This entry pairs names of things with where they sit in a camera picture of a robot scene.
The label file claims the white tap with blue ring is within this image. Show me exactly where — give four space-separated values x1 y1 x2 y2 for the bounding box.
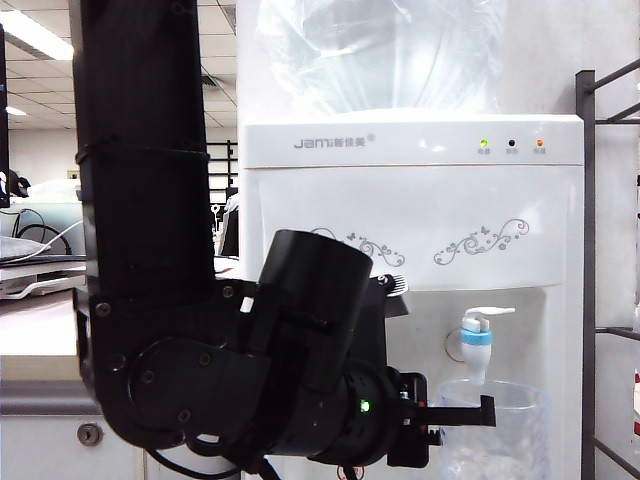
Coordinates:
458 305 517 387

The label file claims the black computer monitor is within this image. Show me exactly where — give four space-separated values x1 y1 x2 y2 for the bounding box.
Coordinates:
0 24 11 209

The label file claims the frosted glass desk divider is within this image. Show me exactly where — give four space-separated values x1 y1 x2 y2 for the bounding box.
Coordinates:
0 202 86 256

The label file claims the white laptop stand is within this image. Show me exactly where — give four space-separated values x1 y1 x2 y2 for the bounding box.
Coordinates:
0 262 89 301

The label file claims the long ceiling light panel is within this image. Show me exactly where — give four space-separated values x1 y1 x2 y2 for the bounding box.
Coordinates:
0 9 75 61

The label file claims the white cable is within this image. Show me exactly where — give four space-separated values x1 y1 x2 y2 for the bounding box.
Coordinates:
19 219 84 262

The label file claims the clear textured plastic mug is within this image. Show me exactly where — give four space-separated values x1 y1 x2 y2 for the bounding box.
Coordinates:
430 378 552 480

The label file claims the black background shelf frame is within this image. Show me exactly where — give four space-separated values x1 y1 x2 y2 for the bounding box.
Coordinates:
205 139 239 192

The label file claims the grey felt sleeve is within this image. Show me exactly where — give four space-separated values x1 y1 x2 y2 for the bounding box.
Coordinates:
0 234 56 265

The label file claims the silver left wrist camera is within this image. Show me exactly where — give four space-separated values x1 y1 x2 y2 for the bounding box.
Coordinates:
368 272 412 319

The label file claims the white plastic bag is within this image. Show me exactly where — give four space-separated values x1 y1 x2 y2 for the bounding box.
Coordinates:
24 180 84 204

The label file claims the white water dispenser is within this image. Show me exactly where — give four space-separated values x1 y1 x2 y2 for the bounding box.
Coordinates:
238 113 585 480

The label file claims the clear water jug in plastic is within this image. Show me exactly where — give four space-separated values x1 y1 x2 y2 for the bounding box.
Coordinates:
255 0 507 117

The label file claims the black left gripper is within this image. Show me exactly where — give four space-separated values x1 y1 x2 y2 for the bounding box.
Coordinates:
385 370 498 470

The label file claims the dark metal shelf rack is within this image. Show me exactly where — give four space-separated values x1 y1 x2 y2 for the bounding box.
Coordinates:
574 58 640 480

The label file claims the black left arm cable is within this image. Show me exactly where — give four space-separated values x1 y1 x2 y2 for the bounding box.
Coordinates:
144 434 281 480

